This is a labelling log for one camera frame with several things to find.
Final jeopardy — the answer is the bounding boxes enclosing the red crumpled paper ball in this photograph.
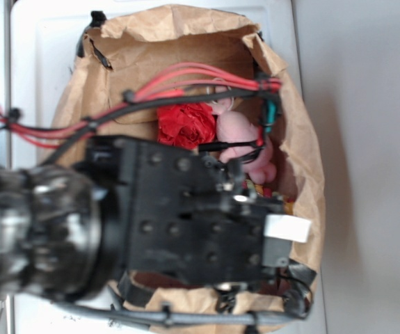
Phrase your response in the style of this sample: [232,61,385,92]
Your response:
[157,102,216,150]

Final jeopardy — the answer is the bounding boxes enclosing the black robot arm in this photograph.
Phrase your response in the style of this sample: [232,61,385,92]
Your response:
[0,136,310,301]

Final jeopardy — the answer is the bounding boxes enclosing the multicolour twisted rope toy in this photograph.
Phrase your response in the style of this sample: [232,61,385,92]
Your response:
[243,179,295,215]

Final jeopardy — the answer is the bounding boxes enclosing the pink plush bunny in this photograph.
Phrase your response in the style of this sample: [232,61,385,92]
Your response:
[208,97,277,184]

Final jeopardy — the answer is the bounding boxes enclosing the brown paper bag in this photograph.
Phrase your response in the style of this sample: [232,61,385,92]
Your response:
[53,4,325,314]

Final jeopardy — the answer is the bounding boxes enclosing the red and black cable bundle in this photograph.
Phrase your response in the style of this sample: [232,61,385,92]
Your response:
[0,62,284,168]

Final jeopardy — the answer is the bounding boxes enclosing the grey cable with ties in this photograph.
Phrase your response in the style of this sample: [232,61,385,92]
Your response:
[53,267,317,330]

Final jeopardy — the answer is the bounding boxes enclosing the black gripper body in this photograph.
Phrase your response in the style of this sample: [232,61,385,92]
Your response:
[77,136,293,286]

